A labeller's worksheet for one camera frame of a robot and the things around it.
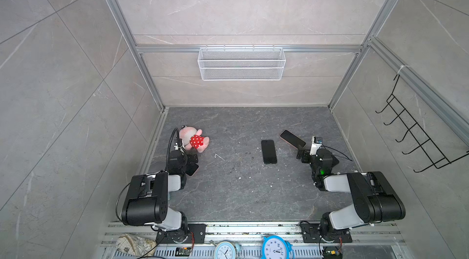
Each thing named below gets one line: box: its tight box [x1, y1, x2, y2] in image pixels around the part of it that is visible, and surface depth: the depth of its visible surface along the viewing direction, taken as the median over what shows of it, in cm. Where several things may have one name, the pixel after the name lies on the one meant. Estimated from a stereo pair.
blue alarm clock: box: [261, 235, 295, 259], surface depth 70 cm
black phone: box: [261, 139, 278, 165], surface depth 101 cm
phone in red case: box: [279, 129, 308, 150], surface depth 106 cm
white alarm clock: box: [213, 241, 237, 259], surface depth 67 cm
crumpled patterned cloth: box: [114, 233, 157, 258], surface depth 70 cm
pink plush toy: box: [178, 125, 211, 154], surface depth 99 cm
